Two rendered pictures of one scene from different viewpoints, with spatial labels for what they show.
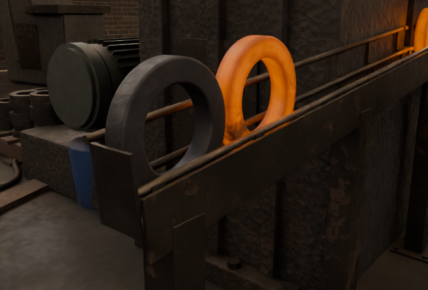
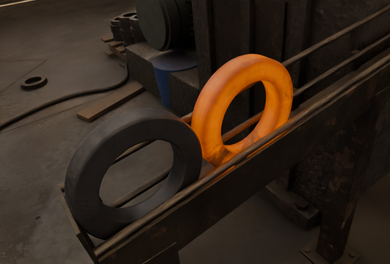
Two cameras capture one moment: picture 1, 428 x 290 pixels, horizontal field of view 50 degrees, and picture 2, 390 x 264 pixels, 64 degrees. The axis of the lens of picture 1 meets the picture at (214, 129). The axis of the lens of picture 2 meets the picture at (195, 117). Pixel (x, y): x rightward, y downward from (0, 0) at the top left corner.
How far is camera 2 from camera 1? 35 cm
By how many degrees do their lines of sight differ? 24
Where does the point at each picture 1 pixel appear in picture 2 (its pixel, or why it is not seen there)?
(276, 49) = (265, 71)
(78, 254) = (155, 147)
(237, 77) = (212, 115)
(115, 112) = (67, 185)
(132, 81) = (79, 158)
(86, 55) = not seen: outside the picture
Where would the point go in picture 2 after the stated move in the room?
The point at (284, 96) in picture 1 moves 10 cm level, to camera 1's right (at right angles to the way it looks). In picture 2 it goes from (277, 108) to (343, 112)
